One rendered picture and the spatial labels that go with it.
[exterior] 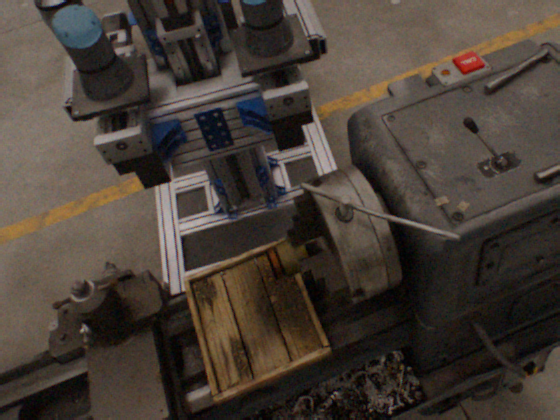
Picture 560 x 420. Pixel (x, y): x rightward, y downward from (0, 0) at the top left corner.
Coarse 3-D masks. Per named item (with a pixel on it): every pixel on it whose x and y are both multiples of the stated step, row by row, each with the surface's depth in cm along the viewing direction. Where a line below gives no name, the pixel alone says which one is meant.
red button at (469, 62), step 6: (462, 54) 141; (468, 54) 141; (474, 54) 140; (456, 60) 140; (462, 60) 139; (468, 60) 139; (474, 60) 139; (480, 60) 139; (456, 66) 140; (462, 66) 138; (468, 66) 138; (474, 66) 138; (480, 66) 138; (462, 72) 138; (468, 72) 138
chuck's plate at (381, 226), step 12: (348, 168) 129; (360, 180) 123; (360, 192) 121; (372, 192) 121; (372, 204) 120; (372, 216) 119; (384, 228) 119; (384, 240) 119; (384, 252) 119; (396, 252) 120; (396, 264) 122; (396, 276) 124
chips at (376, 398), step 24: (384, 360) 163; (408, 360) 167; (336, 384) 163; (360, 384) 163; (384, 384) 163; (408, 384) 160; (288, 408) 162; (312, 408) 160; (336, 408) 156; (360, 408) 155; (384, 408) 158; (408, 408) 159
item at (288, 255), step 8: (288, 240) 129; (280, 248) 128; (288, 248) 128; (296, 248) 129; (304, 248) 129; (272, 256) 128; (280, 256) 127; (288, 256) 127; (296, 256) 127; (304, 256) 129; (272, 264) 127; (280, 264) 127; (288, 264) 127; (296, 264) 128; (280, 272) 128; (288, 272) 128; (296, 272) 129
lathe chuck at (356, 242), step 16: (320, 176) 130; (336, 176) 127; (304, 192) 136; (336, 192) 122; (352, 192) 121; (320, 208) 120; (336, 208) 120; (352, 208) 119; (336, 224) 118; (352, 224) 118; (368, 224) 119; (336, 240) 117; (352, 240) 118; (368, 240) 118; (336, 256) 123; (352, 256) 118; (368, 256) 119; (352, 272) 119; (368, 272) 120; (384, 272) 122; (352, 288) 121; (368, 288) 123; (384, 288) 127; (352, 304) 129
